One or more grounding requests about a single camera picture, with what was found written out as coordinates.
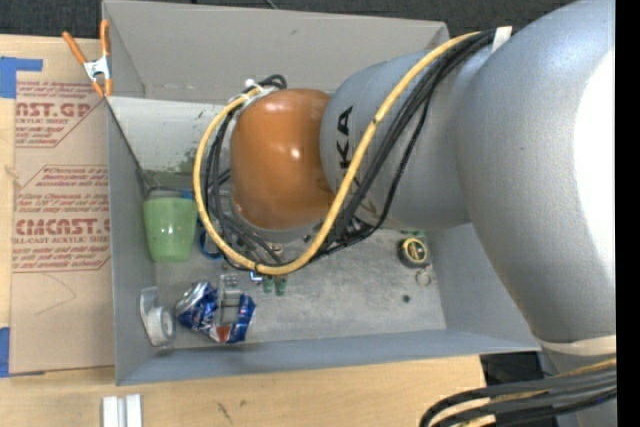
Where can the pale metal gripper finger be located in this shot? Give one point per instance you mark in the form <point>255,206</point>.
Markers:
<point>229,302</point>

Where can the crushed blue drink can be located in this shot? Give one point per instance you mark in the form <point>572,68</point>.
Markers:
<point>197,310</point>

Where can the grey metal bin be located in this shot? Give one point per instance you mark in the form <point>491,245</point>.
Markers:
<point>340,300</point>

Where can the green plastic cup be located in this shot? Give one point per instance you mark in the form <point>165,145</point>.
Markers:
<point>169,227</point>

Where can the yellow and black tape measure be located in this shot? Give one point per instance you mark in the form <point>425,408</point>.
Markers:
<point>414,251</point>

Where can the brown cardboard board red print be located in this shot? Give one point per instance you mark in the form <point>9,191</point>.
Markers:
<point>55,305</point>

